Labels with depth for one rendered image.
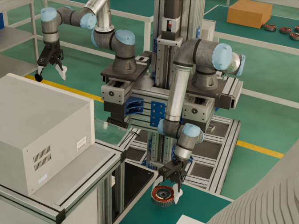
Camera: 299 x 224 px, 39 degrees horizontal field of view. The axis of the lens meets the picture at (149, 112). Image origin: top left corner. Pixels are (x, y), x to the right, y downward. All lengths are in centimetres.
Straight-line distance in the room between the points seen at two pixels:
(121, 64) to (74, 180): 109
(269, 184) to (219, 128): 312
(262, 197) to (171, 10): 195
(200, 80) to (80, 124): 95
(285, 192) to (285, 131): 371
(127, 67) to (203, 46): 72
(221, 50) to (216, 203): 72
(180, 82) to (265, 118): 245
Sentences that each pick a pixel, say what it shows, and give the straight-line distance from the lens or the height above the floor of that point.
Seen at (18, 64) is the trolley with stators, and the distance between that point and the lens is 481.
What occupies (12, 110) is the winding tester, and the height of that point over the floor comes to 132.
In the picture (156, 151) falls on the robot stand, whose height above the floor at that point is 44.
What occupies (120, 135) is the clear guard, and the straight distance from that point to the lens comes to 189.
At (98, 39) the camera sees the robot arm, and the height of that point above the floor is 121.
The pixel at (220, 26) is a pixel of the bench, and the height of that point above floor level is 75.
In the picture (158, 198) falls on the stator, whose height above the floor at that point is 84.
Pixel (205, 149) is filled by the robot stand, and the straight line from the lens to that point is 335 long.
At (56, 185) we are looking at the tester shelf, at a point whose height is 111.
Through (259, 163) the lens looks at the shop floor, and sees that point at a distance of 367.
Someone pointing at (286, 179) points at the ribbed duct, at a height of 183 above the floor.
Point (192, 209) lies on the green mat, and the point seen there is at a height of 75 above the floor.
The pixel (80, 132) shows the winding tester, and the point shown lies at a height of 122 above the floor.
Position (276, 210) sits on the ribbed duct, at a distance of 49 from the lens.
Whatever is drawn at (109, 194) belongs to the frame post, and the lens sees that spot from 176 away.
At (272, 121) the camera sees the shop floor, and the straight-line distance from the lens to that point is 430.
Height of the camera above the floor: 212
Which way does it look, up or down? 30 degrees down
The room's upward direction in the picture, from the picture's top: 3 degrees clockwise
